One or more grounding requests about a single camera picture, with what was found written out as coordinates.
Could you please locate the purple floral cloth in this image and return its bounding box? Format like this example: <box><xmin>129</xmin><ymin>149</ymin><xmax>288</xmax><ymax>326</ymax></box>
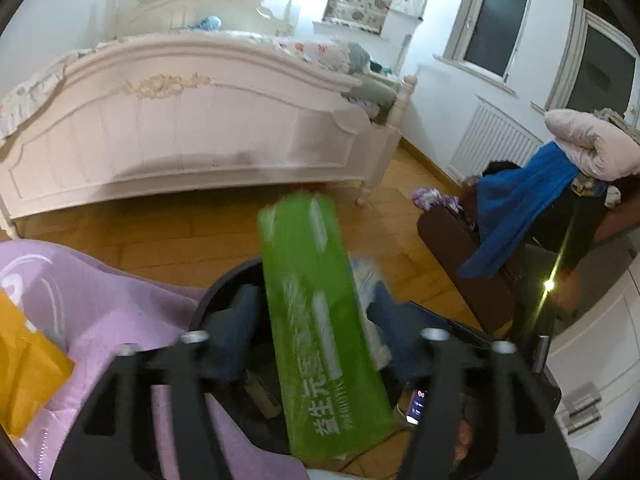
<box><xmin>411</xmin><ymin>187</ymin><xmax>463</xmax><ymax>213</ymax></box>

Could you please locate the blue cloth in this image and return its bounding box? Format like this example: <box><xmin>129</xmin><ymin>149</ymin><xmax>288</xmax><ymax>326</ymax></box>
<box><xmin>457</xmin><ymin>141</ymin><xmax>581</xmax><ymax>278</ymax></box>

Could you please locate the white framed window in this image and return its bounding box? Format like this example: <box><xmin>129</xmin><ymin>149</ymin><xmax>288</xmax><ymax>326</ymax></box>
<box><xmin>547</xmin><ymin>0</ymin><xmax>640</xmax><ymax>128</ymax></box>
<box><xmin>444</xmin><ymin>0</ymin><xmax>538</xmax><ymax>86</ymax></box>

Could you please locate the green cardboard box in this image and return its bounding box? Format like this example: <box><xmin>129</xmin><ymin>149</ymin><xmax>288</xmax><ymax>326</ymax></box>
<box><xmin>256</xmin><ymin>189</ymin><xmax>396</xmax><ymax>461</ymax></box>

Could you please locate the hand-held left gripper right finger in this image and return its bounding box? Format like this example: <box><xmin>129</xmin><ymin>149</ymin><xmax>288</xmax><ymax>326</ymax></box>
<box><xmin>372</xmin><ymin>282</ymin><xmax>591</xmax><ymax>480</ymax></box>

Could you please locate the white wooden bed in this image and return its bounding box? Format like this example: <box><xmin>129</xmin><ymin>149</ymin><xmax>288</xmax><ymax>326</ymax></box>
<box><xmin>0</xmin><ymin>0</ymin><xmax>418</xmax><ymax>241</ymax></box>

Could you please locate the white radiator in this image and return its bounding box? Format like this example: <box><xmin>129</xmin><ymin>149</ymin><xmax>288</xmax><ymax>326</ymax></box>
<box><xmin>447</xmin><ymin>97</ymin><xmax>543</xmax><ymax>183</ymax></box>

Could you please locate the black trash bin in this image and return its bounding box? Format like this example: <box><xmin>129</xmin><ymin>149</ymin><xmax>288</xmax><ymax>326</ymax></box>
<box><xmin>192</xmin><ymin>257</ymin><xmax>431</xmax><ymax>461</ymax></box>

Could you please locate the black garment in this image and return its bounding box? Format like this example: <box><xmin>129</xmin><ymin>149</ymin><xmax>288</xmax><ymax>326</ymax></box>
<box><xmin>480</xmin><ymin>160</ymin><xmax>618</xmax><ymax>271</ymax></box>

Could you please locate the brown chair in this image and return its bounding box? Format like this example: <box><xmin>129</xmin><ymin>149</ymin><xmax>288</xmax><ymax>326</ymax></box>
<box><xmin>417</xmin><ymin>180</ymin><xmax>531</xmax><ymax>336</ymax></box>

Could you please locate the grey-green garment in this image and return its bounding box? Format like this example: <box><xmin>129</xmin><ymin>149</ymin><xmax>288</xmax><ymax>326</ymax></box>
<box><xmin>350</xmin><ymin>79</ymin><xmax>402</xmax><ymax>122</ymax></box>

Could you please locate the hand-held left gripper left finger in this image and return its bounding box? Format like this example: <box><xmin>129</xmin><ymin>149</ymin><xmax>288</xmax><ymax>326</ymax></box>
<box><xmin>50</xmin><ymin>284</ymin><xmax>267</xmax><ymax>480</ymax></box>

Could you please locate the purple tablecloth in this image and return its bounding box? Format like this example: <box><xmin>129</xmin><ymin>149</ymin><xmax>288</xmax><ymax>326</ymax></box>
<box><xmin>0</xmin><ymin>240</ymin><xmax>311</xmax><ymax>480</ymax></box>

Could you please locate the white cabinet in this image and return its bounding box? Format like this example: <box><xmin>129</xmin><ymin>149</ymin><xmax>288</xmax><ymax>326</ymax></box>
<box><xmin>545</xmin><ymin>260</ymin><xmax>640</xmax><ymax>466</ymax></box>

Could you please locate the yellow packet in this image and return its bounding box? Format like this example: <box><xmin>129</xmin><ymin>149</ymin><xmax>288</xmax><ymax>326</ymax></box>
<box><xmin>0</xmin><ymin>287</ymin><xmax>76</xmax><ymax>438</ymax></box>

